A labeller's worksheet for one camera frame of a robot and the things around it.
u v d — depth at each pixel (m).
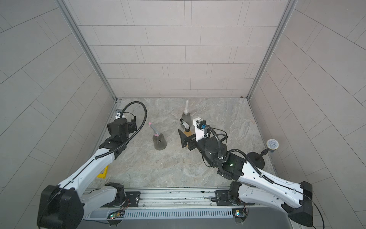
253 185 0.46
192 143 0.54
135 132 0.56
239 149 0.51
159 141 0.83
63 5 0.71
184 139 0.54
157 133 0.77
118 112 0.67
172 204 0.71
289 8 0.71
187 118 0.94
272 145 0.65
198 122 0.50
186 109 0.87
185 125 0.78
